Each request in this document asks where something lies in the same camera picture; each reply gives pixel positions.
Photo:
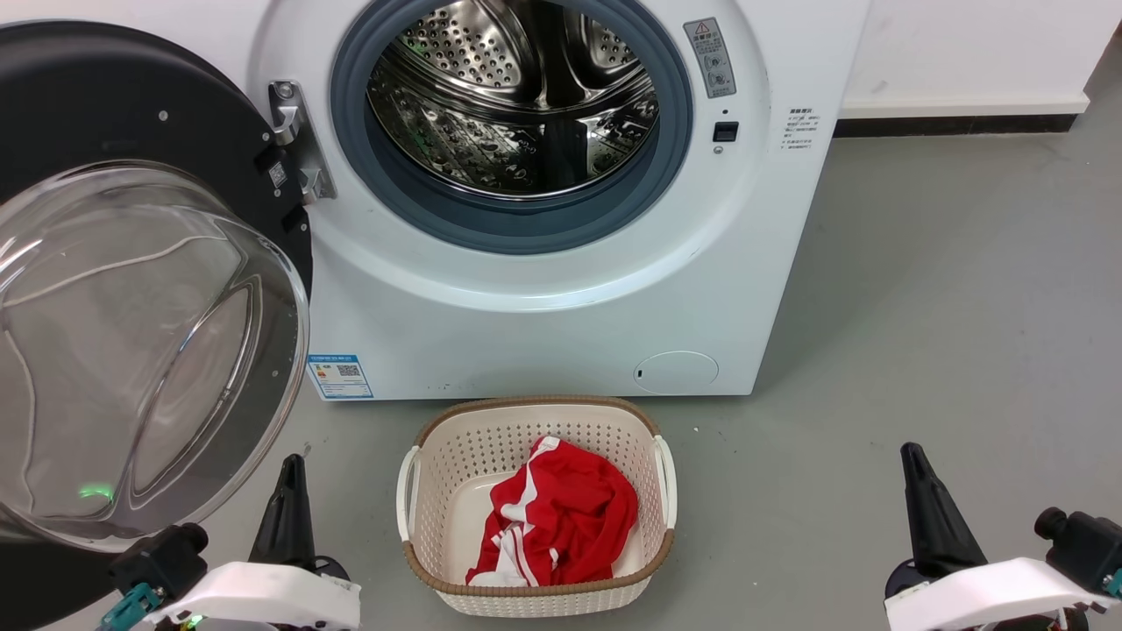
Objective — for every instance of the metal door hinge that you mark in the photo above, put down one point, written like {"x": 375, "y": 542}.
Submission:
{"x": 285, "y": 114}

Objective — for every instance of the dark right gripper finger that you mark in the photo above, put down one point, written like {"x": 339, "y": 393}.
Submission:
{"x": 925, "y": 526}
{"x": 957, "y": 535}

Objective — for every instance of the cream perforated laundry basket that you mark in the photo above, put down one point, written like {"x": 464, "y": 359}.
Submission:
{"x": 447, "y": 464}

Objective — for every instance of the black round glass washer door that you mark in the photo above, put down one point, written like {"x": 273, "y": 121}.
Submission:
{"x": 88, "y": 88}

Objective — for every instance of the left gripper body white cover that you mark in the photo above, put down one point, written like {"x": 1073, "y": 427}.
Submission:
{"x": 263, "y": 596}

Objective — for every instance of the blue energy label sticker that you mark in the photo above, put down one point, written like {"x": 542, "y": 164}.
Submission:
{"x": 340, "y": 377}

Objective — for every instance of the white front-load washing machine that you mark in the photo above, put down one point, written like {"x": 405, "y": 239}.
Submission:
{"x": 526, "y": 350}

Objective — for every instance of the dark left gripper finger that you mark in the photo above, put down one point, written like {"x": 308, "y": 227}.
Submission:
{"x": 276, "y": 526}
{"x": 301, "y": 526}

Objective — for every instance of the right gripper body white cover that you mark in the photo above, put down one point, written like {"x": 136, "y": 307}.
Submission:
{"x": 982, "y": 600}

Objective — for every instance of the round white filter cover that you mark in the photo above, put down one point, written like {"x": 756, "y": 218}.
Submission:
{"x": 677, "y": 372}

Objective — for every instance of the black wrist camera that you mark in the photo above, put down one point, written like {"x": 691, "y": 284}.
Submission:
{"x": 162, "y": 556}
{"x": 1087, "y": 543}

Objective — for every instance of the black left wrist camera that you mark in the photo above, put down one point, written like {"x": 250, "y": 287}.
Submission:
{"x": 162, "y": 556}

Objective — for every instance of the grey warning sticker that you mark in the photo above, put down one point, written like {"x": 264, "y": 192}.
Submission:
{"x": 710, "y": 57}

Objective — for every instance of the red and white garment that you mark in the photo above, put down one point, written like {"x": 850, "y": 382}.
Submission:
{"x": 570, "y": 517}

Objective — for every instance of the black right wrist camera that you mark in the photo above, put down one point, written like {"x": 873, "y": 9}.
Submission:
{"x": 1087, "y": 543}

